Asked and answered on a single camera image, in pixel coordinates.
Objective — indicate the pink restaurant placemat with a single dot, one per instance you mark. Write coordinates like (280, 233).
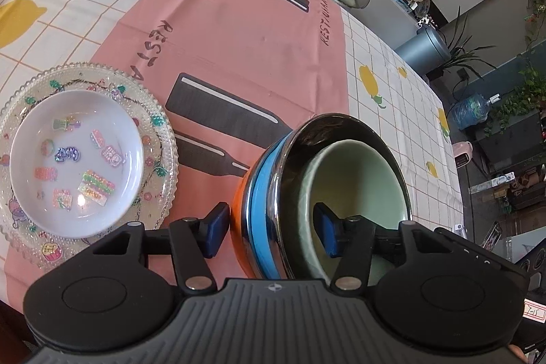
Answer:
(231, 75)

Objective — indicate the pink space heater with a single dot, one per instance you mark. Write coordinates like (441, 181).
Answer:
(463, 153)

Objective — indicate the clear painted glass plate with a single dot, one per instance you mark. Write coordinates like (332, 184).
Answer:
(160, 157)

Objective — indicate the potted green plant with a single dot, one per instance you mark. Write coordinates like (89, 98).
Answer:
(460, 55)

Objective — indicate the orange steel bowl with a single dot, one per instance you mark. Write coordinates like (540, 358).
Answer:
(254, 236)

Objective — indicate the small white sticker plate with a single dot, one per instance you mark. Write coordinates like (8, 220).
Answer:
(76, 163)

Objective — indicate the blue steel bowl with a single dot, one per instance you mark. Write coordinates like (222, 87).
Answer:
(300, 146)

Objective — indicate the lemon check tablecloth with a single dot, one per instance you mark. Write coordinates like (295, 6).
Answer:
(386, 94)

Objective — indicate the grey trash can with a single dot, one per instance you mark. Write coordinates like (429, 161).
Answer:
(425, 51)

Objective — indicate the green ceramic bowl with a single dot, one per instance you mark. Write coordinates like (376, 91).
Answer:
(351, 178)

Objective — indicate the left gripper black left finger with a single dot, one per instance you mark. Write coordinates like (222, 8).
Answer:
(192, 242)

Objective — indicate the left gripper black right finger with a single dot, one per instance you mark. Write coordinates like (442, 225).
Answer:
(350, 240)

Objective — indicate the blue water jug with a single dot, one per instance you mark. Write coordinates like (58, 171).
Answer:
(473, 110)

